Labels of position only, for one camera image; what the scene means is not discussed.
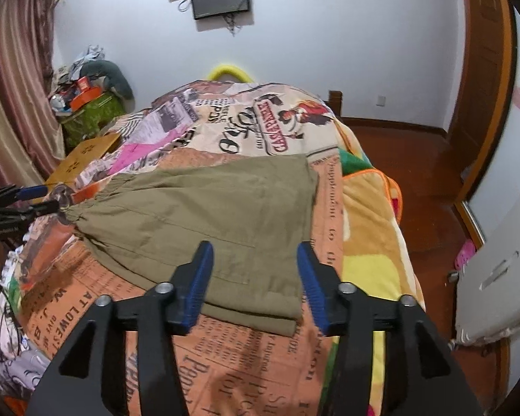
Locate white plastic board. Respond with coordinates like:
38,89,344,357
454,177,520,347

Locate brown cardboard box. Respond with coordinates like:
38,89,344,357
45,132,122,187

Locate pink slipper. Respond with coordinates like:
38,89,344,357
455,239,477,269

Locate brown wooden door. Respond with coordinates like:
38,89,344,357
444,0,518,202

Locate orange box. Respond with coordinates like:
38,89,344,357
69,87,104,111

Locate olive green pants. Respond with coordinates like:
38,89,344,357
63,154,320,336

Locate newspaper print blanket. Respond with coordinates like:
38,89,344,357
0,79,425,416

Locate colourful fleece blanket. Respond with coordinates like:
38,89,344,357
336,121,425,416

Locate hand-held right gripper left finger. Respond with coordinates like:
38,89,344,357
26,240,215,416

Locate black cable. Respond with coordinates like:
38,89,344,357
0,299,29,360

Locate grey crumpled cloth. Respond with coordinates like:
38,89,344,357
69,44,107,81

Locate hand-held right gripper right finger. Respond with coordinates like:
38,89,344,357
297,242,488,416

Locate pink striped curtain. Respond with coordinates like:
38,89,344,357
0,0,66,191

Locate wooden bedpost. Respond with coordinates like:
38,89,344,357
325,90,344,115

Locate green patterned bag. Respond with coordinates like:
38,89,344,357
61,91,128,157

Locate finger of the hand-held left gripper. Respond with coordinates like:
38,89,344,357
0,201,63,226
0,183,74,203

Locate yellow curved tube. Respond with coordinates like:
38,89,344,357
207,64,254,84

